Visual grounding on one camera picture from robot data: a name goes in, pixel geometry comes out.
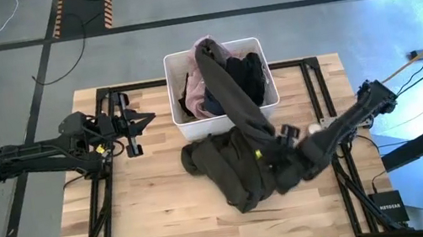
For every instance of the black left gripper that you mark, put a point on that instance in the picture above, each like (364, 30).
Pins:
(115, 126)

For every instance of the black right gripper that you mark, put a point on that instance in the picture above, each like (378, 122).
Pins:
(291, 133)

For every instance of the pink garment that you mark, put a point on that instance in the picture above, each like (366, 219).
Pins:
(196, 91)

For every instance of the black garment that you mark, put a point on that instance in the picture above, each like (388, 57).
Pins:
(247, 76)

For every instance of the dark olive garment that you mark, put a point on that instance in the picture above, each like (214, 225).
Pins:
(227, 167)

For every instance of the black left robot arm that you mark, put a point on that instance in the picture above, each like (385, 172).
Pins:
(30, 157)

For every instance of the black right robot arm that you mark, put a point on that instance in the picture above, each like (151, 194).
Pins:
(348, 122)

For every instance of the white round knob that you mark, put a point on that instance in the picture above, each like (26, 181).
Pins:
(315, 128)

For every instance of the white plastic bin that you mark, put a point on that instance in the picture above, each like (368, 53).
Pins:
(176, 69)

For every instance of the dark blue garment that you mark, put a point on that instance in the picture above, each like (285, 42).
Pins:
(214, 108)

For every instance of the black hazard-striped mat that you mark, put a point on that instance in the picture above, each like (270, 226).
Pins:
(83, 7)

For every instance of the black aluminium frame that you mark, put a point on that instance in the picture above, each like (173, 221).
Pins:
(138, 86)

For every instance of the grey metal bracket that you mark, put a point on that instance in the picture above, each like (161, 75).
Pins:
(328, 121)

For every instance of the black Netgear switch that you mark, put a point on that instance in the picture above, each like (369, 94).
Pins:
(388, 207)

